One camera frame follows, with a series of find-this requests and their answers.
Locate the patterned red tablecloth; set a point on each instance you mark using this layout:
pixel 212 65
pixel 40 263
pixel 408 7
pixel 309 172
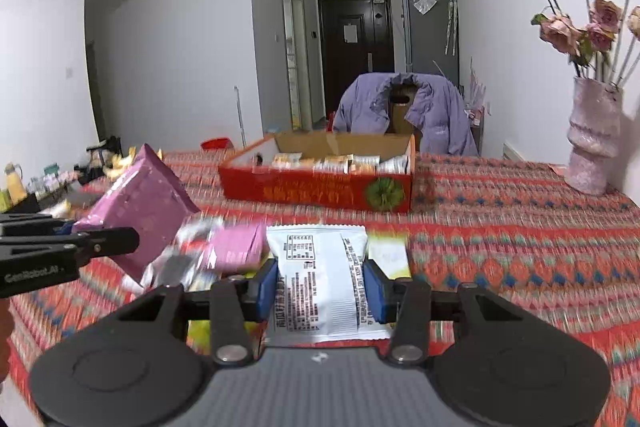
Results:
pixel 500 257

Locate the red basin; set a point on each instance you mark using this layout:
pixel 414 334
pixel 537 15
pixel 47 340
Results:
pixel 215 144

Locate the white paper notice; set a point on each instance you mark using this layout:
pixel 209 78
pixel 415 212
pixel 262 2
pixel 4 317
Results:
pixel 350 33

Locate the row of small boxed packets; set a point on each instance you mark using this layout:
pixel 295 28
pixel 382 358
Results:
pixel 340 164

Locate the pink ribbed vase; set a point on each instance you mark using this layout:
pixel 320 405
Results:
pixel 592 142

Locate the grey refrigerator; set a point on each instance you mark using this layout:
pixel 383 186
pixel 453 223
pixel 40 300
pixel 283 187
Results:
pixel 430 47

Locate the dried pink roses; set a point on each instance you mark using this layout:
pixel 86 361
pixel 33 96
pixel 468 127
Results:
pixel 562 32

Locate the pile of mixed snack bags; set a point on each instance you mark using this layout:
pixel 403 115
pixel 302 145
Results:
pixel 170 269

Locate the wooden chair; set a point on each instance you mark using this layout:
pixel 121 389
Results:
pixel 400 114

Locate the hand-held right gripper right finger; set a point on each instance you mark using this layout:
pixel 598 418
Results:
pixel 374 292

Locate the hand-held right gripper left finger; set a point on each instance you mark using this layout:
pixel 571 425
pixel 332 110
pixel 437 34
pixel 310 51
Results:
pixel 267 289

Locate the yellow bottle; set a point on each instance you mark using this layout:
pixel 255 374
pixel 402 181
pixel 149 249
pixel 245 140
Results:
pixel 15 187

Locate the mop pole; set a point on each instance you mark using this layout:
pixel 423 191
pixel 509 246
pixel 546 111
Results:
pixel 239 117

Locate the purple jacket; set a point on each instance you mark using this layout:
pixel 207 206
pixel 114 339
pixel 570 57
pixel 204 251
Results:
pixel 440 117

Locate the glass inner door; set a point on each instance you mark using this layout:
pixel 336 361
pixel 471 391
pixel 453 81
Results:
pixel 293 57

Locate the clear plastic bag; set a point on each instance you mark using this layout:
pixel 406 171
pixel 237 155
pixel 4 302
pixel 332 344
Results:
pixel 425 3

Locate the white umbrella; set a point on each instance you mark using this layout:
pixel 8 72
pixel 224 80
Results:
pixel 451 22

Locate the black bag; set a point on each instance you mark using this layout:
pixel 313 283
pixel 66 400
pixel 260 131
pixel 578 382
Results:
pixel 107 152

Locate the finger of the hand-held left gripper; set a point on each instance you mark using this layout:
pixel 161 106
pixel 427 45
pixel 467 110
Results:
pixel 100 242
pixel 30 224

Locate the dark entrance door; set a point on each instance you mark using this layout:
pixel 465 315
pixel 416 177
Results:
pixel 375 57

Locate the red cardboard box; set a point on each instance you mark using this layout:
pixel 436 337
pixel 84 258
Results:
pixel 300 192

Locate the pink snack packet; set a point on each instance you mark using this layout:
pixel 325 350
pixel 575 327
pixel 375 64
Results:
pixel 140 207

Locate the white snack packet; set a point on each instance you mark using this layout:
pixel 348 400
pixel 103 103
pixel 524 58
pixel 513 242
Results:
pixel 320 287

